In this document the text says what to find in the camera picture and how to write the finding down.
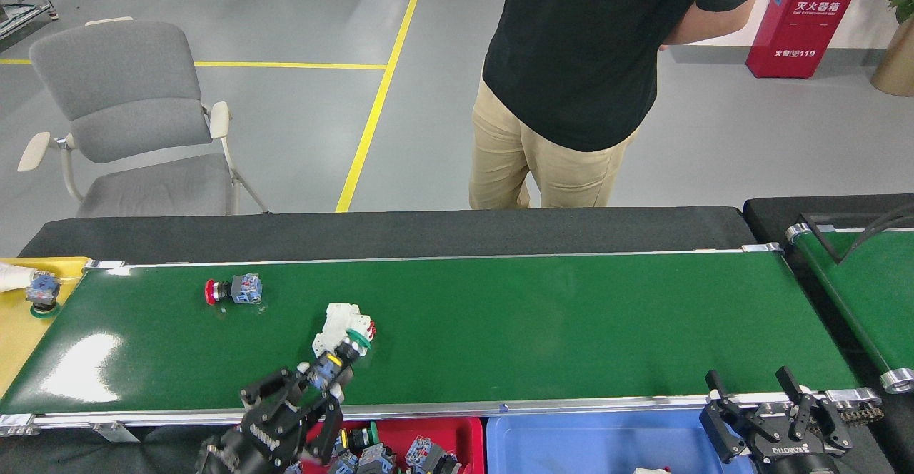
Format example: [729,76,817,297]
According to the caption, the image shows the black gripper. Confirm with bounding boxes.
[199,364,345,474]
[700,367,854,474]

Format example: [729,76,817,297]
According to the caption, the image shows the green push button switch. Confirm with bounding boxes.
[25,272,61,316]
[406,437,465,474]
[308,329,373,393]
[343,423,381,455]
[328,444,395,474]

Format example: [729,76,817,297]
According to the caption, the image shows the green feeder conveyor belt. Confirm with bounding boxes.
[785,223,914,394]

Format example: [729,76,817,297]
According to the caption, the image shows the long green conveyor belt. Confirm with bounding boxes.
[0,243,885,433]

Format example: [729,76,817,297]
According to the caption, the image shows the yellow plastic tray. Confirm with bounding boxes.
[0,256,91,398]

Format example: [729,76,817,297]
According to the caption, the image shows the red plastic bin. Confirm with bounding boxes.
[300,417,485,474]

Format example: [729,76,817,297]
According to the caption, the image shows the long black padded base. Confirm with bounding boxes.
[19,206,758,266]

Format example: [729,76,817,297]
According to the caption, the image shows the blue plastic bin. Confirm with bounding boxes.
[486,411,758,474]

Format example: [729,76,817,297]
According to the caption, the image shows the short black padded base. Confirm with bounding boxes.
[743,194,914,236]

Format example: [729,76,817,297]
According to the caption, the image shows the white light bulb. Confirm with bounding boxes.
[0,263,36,293]

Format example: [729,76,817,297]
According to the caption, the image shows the grey office chair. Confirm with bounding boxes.
[17,17,271,218]

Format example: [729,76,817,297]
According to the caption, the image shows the tan plant pot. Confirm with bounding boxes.
[871,17,914,96]

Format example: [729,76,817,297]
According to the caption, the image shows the red fire extinguisher box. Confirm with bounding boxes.
[746,0,863,79]

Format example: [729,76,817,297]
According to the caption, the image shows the person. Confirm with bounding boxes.
[468,0,772,211]

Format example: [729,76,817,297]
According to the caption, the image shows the black drive chain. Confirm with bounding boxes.
[839,404,886,426]

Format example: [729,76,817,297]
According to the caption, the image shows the red push button switch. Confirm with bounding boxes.
[205,273,263,307]

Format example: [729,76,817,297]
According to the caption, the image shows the black guide frame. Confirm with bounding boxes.
[800,203,914,264]

